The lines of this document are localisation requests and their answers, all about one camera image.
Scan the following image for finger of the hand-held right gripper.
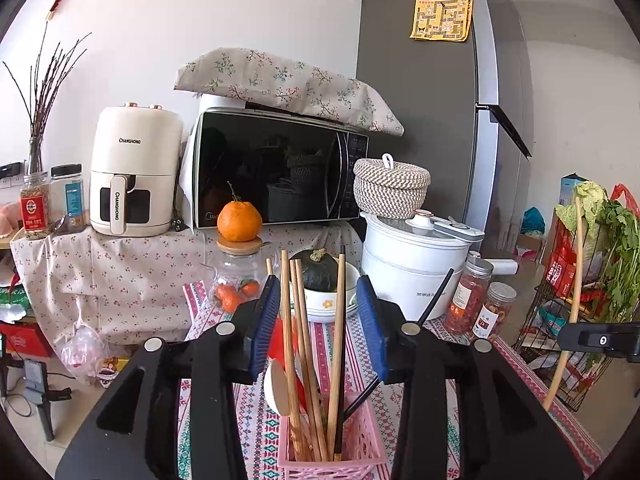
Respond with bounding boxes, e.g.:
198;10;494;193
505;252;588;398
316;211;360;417
559;322;640;359

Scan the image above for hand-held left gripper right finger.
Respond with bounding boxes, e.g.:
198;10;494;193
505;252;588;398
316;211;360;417
355;275;585;480

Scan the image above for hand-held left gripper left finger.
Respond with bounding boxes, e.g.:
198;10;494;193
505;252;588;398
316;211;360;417
55;274;282;480

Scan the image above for red plastic spoon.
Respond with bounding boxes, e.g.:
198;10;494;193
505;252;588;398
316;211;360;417
268;316;307;411

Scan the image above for bunch of wooden chopsticks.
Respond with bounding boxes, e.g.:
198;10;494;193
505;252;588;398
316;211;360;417
265;248;347;463

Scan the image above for pale single wooden chopstick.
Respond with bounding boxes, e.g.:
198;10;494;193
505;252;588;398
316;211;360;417
542;196;585;411

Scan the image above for white plastic spoon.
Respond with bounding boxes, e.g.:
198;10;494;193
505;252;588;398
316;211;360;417
263;360;292;417

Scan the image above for black chopstick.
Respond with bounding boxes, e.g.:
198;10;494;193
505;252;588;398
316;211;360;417
337;267;455;426
334;245;347;462

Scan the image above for pink perforated plastic basket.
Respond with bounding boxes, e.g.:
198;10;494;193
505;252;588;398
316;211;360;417
276;391;389;480

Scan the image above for white plate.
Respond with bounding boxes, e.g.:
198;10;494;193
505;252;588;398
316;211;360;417
306;310;358;325
305;305;359;320

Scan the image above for white bowl with flower print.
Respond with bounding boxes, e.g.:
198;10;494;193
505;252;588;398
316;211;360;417
300;260;362;312

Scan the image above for glass jar with bamboo lid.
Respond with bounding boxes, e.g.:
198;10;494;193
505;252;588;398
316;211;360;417
202;236;275;314

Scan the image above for white electric cooking pot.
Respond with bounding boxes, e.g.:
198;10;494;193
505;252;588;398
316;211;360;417
360;209;519;322

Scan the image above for dark green squash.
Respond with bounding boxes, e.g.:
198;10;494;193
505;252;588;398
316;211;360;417
290;248;342;293

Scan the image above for red green patterned tablecloth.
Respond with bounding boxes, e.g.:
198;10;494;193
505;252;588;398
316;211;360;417
177;280;606;480

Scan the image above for leafy green vegetables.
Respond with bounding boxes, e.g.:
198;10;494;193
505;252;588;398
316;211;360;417
595;195;640;324

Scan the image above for red snack packet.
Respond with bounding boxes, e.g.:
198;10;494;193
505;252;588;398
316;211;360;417
544;232;582;299

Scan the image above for clear jar of goji berries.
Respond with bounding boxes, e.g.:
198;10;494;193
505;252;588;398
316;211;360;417
444;251;494;336

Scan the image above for large orange with stem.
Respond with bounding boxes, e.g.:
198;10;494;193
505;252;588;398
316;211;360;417
217;182;264;242

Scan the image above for clear jar of dried slices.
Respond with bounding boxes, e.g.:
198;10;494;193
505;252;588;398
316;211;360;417
472;281;518;344

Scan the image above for napa cabbage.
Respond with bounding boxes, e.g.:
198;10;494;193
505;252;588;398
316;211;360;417
555;181;609;262

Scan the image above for woven basket with lid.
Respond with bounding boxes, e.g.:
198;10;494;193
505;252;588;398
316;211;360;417
353;154;431;220

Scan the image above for teal plastic bag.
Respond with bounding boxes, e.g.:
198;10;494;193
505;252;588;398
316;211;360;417
520;206;546;236

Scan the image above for red plastic bag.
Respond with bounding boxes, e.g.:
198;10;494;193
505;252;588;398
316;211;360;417
610;183;639;212

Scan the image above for small-flower print table cover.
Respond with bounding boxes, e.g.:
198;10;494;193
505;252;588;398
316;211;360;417
10;220;364;347

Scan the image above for black microwave oven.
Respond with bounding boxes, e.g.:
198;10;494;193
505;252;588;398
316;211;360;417
190;107;371;231

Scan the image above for blue cardboard box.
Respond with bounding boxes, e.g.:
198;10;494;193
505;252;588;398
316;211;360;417
560;174;591;207

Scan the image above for bear print plastic bag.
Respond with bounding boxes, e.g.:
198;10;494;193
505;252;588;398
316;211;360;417
96;354;132;389

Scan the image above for clear plastic bag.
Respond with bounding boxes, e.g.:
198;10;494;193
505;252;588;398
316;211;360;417
60;320;109;379

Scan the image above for cream air fryer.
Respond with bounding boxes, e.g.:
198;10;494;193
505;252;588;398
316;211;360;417
90;102;184;237

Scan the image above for grey refrigerator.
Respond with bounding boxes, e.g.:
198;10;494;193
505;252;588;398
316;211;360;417
356;0;534;261

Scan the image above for black lid spice jar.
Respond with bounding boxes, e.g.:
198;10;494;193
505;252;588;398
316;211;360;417
50;163;87;235

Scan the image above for smartphone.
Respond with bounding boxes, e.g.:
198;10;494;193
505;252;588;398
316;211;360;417
23;358;50;394

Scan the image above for floral branch print cloth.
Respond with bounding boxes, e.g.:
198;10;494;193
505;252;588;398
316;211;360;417
174;47;405;136

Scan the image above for red cardboard box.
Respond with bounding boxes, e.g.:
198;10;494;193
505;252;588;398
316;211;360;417
0;322;52;361

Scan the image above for black tripod stand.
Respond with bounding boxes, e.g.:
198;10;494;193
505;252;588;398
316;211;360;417
0;332;73;444

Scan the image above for green white packet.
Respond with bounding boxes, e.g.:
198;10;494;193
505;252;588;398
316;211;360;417
0;284;29;324

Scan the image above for red label jar of nuts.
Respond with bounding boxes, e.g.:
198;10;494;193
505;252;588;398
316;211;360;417
19;171;54;241

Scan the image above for glass vase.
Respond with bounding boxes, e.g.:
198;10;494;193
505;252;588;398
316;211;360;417
25;136;47;177

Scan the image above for yellow printed paper sheet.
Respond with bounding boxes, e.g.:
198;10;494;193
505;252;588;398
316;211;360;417
410;0;475;43

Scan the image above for dry twig branches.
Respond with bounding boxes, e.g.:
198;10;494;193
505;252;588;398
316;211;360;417
2;20;94;176

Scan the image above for black wire rack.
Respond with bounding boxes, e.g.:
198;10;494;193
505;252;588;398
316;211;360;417
512;200;640;413

